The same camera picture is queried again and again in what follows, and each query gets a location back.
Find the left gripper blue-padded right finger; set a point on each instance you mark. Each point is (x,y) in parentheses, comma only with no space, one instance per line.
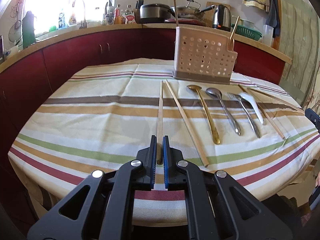
(217,206)

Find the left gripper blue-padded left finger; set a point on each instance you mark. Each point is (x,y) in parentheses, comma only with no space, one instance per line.
(101,206)

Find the white ceramic spoon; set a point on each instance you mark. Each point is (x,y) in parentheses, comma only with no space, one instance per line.
(253,103)

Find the gold metal spoon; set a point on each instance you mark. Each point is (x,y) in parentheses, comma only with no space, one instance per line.
(215,136)

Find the silver metal spoon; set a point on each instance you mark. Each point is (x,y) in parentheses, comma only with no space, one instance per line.
(217,93)

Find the dark red kitchen cabinets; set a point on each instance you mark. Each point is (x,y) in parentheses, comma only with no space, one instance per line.
(31,76)

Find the wooden framed glass door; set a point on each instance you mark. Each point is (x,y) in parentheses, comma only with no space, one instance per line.
(299,40)

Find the striped tablecloth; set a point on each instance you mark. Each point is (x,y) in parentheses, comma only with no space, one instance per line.
(103,115)

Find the translucent plastic container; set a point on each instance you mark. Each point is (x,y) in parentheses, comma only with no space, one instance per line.
(267,35)

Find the teal plastic colander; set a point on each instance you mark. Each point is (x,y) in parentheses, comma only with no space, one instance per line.
(248,32)

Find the dark blue hanging cloth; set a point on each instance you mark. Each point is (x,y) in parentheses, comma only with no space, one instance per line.
(273,19)

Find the beige perforated utensil caddy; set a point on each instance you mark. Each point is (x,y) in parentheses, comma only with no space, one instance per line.
(202,56)

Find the stainless electric kettle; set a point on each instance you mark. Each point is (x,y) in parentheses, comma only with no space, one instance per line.
(222,18)

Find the wooden cutting board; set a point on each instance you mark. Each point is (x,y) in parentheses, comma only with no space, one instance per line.
(208,17)

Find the red induction cooktop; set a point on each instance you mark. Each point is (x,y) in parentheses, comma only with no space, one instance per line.
(185,21)

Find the steel wok with lid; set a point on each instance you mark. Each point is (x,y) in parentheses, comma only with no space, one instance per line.
(191,10)

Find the black rice cooker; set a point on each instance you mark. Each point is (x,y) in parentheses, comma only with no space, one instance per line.
(154,13)

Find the chrome sink faucet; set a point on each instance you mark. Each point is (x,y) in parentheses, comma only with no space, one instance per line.
(83,24)

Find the orange sauce bottle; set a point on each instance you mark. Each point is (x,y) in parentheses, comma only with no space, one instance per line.
(118,15)

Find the blue label bottle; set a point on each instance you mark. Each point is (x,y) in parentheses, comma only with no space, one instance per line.
(61,21)

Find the dish soap spray bottle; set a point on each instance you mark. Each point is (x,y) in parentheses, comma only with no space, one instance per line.
(72,17)

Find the red white snack bag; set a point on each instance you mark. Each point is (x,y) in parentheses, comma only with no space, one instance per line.
(129,18)

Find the green thermos flask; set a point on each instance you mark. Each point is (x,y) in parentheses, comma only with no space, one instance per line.
(28,35)

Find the hanging mesh strainer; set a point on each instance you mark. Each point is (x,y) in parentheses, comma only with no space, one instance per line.
(15,32)

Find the knife block with knives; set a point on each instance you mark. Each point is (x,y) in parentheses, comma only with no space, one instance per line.
(136,11)

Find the window with white frame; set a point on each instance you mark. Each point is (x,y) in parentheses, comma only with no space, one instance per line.
(46,12)

